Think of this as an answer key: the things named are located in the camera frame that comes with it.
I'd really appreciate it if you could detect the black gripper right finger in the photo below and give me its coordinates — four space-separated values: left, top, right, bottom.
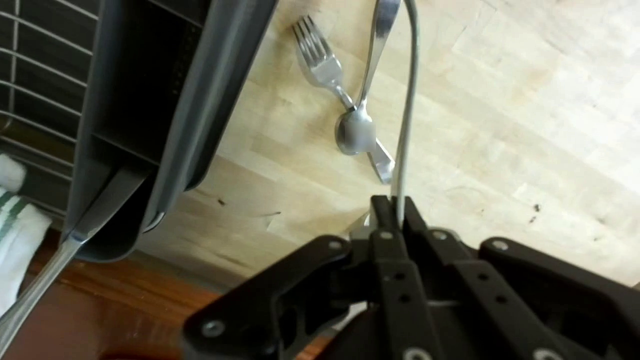
402 201 576 360

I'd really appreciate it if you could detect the dark wooden side table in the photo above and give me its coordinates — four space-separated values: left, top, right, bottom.
0 229 335 360

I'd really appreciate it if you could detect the silver spoon on table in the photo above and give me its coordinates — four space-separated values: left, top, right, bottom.
335 0 399 154

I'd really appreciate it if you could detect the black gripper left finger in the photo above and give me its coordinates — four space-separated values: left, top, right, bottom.
370 196 442 360

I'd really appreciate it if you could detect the silver spoon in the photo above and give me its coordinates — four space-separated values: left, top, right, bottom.
391 0 420 229
335 0 399 154

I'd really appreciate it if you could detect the grey metal dish rack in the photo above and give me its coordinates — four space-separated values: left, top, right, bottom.
0 0 278 262

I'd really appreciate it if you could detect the silver fork on table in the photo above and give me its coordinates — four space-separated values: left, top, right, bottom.
291 17 394 185

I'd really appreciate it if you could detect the silver utensil in rack caddy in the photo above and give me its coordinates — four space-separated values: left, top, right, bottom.
0 166 145 356

